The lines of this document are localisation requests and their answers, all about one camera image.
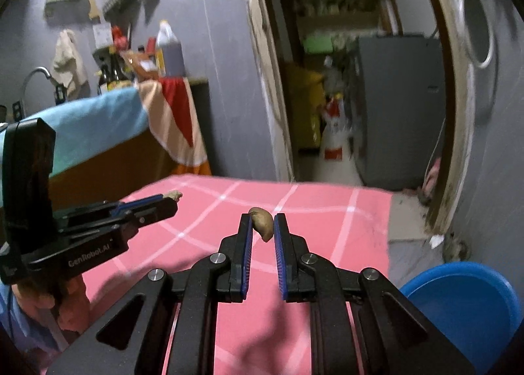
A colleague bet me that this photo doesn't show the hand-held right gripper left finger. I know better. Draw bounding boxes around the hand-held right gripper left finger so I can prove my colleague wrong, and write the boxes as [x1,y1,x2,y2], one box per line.
[47,213,253,375]

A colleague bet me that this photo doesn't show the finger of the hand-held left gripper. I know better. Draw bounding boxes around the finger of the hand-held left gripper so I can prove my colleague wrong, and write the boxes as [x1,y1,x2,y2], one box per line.
[57,198,179,245]
[61,194,164,220]

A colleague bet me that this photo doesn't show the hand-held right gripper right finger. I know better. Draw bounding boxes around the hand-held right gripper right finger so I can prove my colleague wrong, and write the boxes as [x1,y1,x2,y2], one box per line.
[273,213,476,375]

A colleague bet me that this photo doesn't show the brown curved food scrap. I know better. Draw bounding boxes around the brown curved food scrap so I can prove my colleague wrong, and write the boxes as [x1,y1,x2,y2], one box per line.
[249,207,274,242]

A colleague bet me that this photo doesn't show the blue plastic basin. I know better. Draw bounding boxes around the blue plastic basin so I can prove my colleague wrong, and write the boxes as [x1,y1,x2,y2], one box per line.
[399,262,516,375]

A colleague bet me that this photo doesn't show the person's left forearm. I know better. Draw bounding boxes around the person's left forearm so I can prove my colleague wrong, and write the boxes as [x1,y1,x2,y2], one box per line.
[0,285,56,357]

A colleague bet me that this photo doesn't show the person's left hand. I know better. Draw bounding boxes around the person's left hand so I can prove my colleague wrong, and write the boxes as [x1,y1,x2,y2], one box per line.
[12,270,91,335]

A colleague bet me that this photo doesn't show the wooden cabinet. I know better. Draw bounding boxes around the wooden cabinet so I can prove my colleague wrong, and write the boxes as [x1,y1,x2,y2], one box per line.
[48,80,214,212]

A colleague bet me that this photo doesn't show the pink checked cloth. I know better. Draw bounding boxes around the pink checked cloth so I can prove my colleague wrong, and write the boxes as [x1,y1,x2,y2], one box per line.
[80,173,394,375]

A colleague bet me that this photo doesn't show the striped blue beige red towel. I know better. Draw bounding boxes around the striped blue beige red towel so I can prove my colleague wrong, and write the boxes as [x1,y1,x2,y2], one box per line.
[0,78,211,191]

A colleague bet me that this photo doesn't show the metal faucet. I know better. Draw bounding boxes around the metal faucet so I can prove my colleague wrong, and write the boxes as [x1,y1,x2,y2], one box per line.
[22,67,66,113]

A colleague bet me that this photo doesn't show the white and orange sack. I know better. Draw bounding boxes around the white and orange sack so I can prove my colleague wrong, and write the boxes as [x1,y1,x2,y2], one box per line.
[315,92,365,185]

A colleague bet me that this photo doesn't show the hanging beige cloth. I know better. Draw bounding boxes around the hanging beige cloth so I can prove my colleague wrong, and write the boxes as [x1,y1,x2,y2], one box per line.
[52,29,91,99]

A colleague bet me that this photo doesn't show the dark sauce bottles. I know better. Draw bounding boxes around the dark sauce bottles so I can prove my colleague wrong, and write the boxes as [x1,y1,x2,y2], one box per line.
[96,47,136,95]

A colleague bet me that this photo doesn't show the orange snack packet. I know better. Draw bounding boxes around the orange snack packet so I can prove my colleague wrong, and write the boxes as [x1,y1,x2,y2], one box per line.
[123,49,159,81]

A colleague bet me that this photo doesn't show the large cooking oil bottle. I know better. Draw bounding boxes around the large cooking oil bottle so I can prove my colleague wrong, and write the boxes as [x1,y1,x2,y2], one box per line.
[155,20,187,77]

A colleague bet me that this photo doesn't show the yellow bag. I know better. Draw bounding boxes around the yellow bag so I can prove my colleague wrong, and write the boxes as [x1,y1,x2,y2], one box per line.
[287,64,328,150]

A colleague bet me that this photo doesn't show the grey appliance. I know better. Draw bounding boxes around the grey appliance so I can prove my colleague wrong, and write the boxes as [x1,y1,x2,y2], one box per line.
[352,35,447,191]

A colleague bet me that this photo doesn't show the green box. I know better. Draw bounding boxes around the green box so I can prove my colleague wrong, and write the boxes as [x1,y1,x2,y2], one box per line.
[305,33,346,54]

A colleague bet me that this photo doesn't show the door frame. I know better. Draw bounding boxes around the door frame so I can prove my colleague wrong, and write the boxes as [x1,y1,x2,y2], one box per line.
[237,0,492,236]

